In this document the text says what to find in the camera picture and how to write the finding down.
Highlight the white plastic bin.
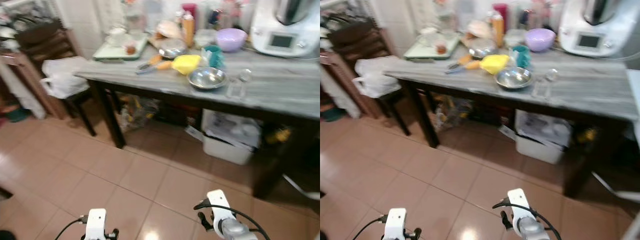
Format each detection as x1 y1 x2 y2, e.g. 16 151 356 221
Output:
202 109 262 166
515 109 572 165

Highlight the grey marble top table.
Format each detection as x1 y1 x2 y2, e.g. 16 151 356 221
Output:
74 42 321 201
384 42 640 198

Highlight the clear bag of items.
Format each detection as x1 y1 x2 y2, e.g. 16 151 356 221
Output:
120 95 158 132
434 95 471 132

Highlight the clear glass container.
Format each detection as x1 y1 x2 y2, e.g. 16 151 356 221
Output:
531 80 552 98
226 80 247 98

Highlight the large steel bowl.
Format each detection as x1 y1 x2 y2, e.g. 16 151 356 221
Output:
187 66 229 91
494 66 534 91

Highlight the green plastic basin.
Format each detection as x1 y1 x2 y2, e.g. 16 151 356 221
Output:
320 107 342 123
5 107 30 123

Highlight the white plastic shopping bag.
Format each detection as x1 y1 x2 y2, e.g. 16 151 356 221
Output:
352 56 401 99
40 56 91 99

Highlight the teal ceramic mug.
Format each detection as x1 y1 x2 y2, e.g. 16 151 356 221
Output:
509 45 532 69
201 45 225 70

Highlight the small steel bowl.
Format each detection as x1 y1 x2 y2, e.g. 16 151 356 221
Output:
159 46 187 60
468 46 496 59

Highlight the clear plastic food container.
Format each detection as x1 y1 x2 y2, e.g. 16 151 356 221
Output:
194 29 218 49
503 29 526 49

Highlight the purple plastic bowl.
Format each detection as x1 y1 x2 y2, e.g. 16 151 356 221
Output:
524 28 557 53
215 28 248 53

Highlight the light green tray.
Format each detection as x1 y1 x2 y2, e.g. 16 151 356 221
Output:
403 35 460 62
93 35 150 63

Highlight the orange sauce bottle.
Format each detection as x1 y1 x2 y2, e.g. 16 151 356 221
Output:
490 11 505 48
181 11 196 48

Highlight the beige bread bag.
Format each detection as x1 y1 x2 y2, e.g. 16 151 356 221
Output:
466 20 493 40
155 20 183 41

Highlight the white cup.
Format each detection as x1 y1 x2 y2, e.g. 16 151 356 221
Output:
107 27 128 48
419 27 438 48

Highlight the dark wooden chair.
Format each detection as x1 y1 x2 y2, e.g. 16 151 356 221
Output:
14 19 96 137
327 19 411 137

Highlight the white kitchen cooking machine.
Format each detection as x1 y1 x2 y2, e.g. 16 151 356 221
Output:
557 0 640 57
250 0 321 58

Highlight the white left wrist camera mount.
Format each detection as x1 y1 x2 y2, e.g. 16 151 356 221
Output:
84 208 107 240
384 208 407 240

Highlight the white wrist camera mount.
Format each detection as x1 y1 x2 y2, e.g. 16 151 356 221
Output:
84 208 107 240
206 189 237 238
506 188 537 237
384 208 407 240

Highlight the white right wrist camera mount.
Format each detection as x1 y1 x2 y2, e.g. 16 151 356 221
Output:
506 188 537 237
206 189 237 238

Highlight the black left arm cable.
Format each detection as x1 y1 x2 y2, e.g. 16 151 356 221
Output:
54 216 89 240
352 215 389 240

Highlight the orange handled utensil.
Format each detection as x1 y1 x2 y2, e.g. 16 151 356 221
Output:
139 54 164 71
135 61 173 76
448 54 473 70
444 60 482 75

